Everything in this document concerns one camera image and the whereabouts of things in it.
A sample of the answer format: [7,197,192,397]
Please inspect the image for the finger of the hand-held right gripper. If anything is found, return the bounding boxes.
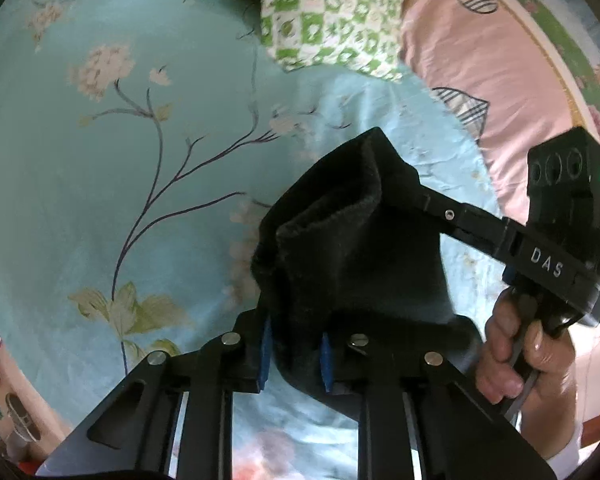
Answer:
[414,184,517,257]

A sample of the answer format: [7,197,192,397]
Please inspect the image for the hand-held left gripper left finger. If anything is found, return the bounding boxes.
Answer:
[35,311,273,480]

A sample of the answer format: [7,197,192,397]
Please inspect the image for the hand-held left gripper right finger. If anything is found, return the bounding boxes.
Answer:
[319,331,557,480]

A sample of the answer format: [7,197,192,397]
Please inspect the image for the black pants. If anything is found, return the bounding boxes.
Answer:
[250,127,483,413]

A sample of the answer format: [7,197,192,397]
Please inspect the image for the person's right forearm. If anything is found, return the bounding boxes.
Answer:
[517,372,587,468]

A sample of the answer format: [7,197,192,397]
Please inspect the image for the person's right hand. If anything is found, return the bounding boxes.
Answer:
[476,287,579,407]

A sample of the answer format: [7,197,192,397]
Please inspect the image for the pink pillow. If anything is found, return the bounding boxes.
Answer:
[397,0,593,216]

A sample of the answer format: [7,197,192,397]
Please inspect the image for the floral painted headboard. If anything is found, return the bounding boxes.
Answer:
[455,0,600,151]

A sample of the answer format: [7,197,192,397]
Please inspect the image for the light blue floral bed sheet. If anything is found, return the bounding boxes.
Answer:
[0,0,506,480]

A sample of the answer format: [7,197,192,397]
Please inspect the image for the green checkered pillow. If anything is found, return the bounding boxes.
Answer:
[257,0,413,83]

